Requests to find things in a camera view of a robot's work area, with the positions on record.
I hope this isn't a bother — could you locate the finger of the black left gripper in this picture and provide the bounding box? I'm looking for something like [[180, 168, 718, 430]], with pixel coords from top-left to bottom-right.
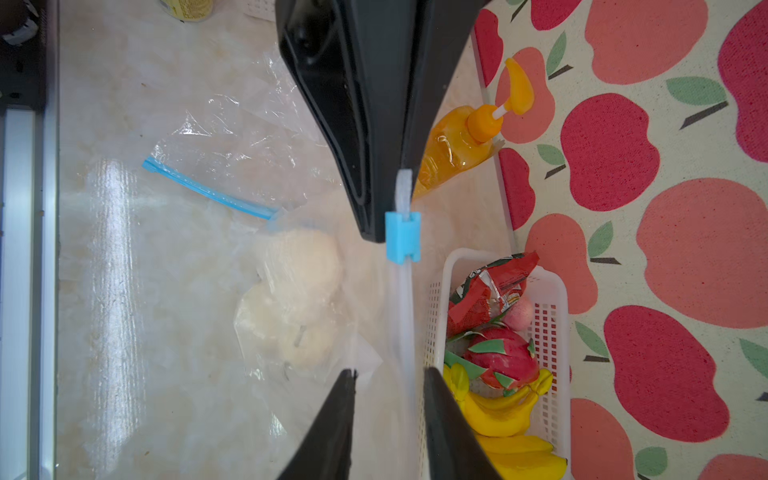
[[275, 0, 486, 243]]

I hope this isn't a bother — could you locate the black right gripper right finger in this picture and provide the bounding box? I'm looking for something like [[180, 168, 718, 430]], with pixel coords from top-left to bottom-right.
[[423, 367, 501, 480]]

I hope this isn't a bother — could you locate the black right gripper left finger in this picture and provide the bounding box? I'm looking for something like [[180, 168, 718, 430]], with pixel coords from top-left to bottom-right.
[[278, 369, 358, 480]]

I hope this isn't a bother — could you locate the clear blue zip-top bag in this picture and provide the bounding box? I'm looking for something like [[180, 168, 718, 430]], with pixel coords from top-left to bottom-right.
[[142, 48, 342, 219]]

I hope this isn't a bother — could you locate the clear white zip-top bag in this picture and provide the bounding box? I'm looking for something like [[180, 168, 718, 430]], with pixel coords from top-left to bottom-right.
[[234, 170, 422, 479]]

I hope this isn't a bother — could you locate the cream pear zip bag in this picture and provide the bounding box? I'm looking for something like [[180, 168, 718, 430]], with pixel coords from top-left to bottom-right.
[[234, 282, 301, 357], [277, 319, 341, 369]]

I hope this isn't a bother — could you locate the red snack bag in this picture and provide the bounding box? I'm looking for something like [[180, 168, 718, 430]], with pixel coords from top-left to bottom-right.
[[446, 252, 539, 337]]

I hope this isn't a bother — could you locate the lower yellow toy banana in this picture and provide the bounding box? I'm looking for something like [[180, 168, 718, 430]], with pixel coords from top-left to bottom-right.
[[476, 435, 568, 480]]

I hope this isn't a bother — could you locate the yellow toy banana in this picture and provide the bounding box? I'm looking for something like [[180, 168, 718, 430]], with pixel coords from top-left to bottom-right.
[[476, 435, 568, 480], [443, 363, 553, 438]]

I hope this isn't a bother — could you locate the upper yellow toy banana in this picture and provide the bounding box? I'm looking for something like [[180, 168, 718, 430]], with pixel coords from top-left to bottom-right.
[[443, 363, 553, 438]]

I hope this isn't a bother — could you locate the pink toy dragon fruit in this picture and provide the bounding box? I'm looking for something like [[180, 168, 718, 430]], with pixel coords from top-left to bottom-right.
[[443, 325, 539, 391]]

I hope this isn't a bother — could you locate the orange soap pump bottle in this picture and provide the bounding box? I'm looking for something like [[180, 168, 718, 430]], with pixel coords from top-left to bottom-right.
[[413, 58, 535, 198]]

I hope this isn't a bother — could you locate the white plastic fruit basket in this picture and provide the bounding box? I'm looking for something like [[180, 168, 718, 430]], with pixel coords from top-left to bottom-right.
[[418, 248, 571, 479]]

